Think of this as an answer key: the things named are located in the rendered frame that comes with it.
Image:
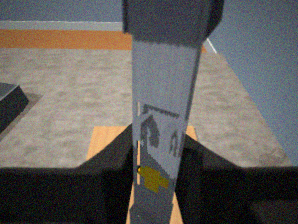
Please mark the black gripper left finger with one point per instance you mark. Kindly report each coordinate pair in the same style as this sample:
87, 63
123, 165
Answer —
99, 189

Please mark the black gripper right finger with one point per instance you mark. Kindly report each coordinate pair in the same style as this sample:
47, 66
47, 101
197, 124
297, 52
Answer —
213, 190

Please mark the light brown wooden board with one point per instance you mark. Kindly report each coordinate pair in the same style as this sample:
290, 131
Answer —
103, 135

